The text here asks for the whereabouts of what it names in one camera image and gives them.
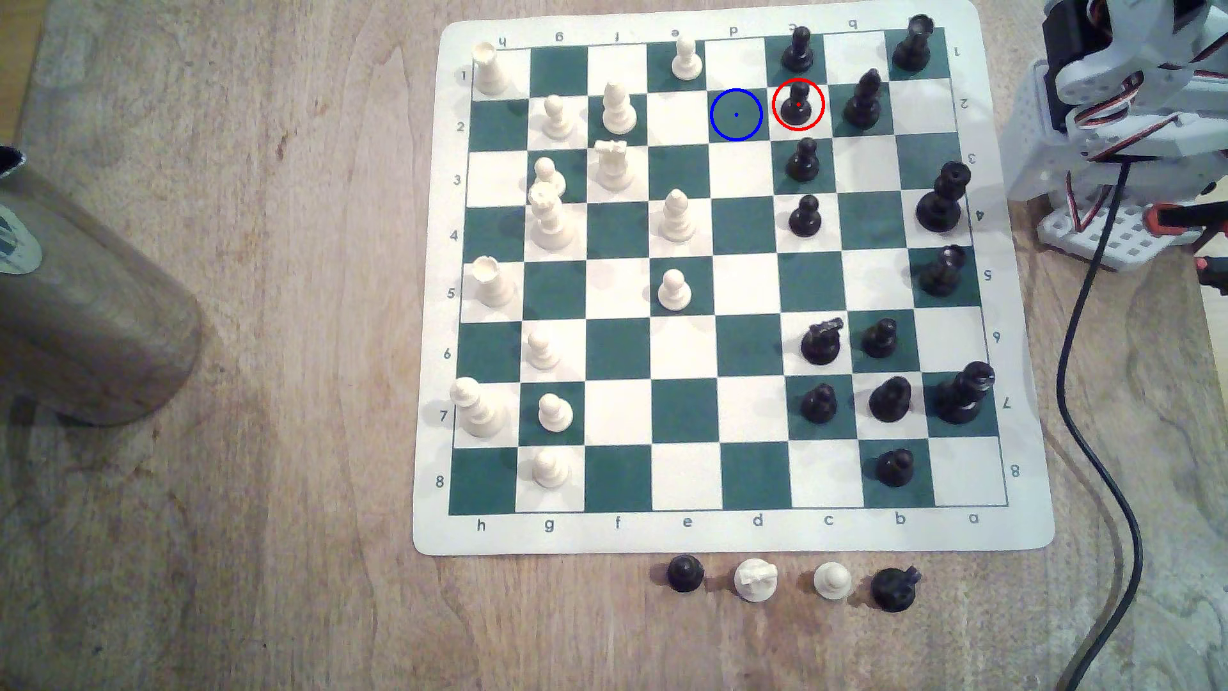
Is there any white rook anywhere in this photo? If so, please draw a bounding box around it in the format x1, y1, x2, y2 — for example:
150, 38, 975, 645
472, 255, 516, 309
472, 41, 510, 97
594, 139, 635, 191

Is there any black queen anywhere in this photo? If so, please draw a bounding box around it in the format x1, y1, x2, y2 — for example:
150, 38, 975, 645
915, 161, 973, 234

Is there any white bishop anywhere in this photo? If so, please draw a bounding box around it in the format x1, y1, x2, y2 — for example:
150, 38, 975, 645
601, 81, 639, 136
659, 189, 698, 243

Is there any black cable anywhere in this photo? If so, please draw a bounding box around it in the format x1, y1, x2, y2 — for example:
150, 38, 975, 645
1055, 158, 1145, 691

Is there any green and white chess mat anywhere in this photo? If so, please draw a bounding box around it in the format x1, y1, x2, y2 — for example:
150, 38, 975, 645
411, 0, 1057, 557

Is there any orange and black clamp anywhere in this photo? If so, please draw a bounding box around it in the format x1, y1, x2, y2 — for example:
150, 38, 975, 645
1145, 200, 1228, 238

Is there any white king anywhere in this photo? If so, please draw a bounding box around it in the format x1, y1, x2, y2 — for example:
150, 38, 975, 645
451, 377, 508, 440

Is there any black knight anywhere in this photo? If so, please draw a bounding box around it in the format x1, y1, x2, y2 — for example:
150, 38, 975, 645
800, 317, 846, 367
871, 566, 924, 614

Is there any black rook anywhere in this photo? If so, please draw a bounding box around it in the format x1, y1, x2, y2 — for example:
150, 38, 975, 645
919, 244, 967, 298
891, 13, 938, 74

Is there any white knight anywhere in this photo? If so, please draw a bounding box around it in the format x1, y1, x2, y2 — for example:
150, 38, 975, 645
734, 557, 779, 604

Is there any black bishop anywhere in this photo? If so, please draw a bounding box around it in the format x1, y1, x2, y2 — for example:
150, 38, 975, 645
843, 68, 885, 132
868, 375, 913, 424

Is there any black king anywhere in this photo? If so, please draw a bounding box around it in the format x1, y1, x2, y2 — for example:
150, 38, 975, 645
935, 361, 996, 426

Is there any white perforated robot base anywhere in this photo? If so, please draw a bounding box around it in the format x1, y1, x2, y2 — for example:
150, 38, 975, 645
1036, 175, 1212, 274

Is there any white queen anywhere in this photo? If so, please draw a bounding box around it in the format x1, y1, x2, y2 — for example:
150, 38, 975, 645
528, 182, 579, 253

